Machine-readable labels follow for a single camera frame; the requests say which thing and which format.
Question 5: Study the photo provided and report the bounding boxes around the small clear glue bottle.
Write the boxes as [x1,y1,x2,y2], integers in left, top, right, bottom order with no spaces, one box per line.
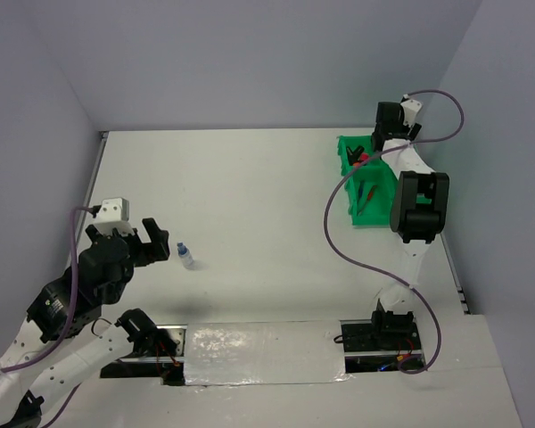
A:
[177,242,194,270]

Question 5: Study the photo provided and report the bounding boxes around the blue cap black highlighter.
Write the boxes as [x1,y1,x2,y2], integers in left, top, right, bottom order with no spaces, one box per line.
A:
[346,145,365,163]

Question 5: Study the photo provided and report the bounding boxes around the blue ballpoint pen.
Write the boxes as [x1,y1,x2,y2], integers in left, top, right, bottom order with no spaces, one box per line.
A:
[357,180,366,206]

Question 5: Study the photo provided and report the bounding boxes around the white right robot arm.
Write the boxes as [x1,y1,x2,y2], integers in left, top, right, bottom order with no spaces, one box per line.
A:
[369,95,449,349]

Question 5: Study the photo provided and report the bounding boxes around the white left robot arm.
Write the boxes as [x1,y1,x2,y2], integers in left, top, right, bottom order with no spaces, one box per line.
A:
[0,216,177,427]

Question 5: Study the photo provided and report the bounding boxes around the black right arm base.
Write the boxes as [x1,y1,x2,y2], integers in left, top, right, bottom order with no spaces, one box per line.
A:
[333,310,425,374]

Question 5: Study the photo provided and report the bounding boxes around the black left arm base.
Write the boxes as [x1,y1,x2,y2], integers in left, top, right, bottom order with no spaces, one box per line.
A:
[99,325,187,387]

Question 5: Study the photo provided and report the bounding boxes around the green compartment organizer tray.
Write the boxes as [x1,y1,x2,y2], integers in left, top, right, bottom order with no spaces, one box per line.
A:
[338,136,433,227]

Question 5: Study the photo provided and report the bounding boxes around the silver tape sheet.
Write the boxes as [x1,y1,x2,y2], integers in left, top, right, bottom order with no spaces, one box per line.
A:
[184,321,349,386]

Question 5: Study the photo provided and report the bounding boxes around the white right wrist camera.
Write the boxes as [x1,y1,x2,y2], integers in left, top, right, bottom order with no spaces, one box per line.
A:
[400,94,423,128]

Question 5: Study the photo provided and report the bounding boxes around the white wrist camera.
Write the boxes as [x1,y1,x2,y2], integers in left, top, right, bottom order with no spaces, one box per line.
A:
[400,94,423,128]
[93,197,134,236]

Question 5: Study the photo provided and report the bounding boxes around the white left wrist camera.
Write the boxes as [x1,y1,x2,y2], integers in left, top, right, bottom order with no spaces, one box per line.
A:
[93,197,134,236]

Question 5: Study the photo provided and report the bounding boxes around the left aluminium table rail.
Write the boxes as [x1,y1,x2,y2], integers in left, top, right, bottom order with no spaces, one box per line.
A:
[48,129,109,325]

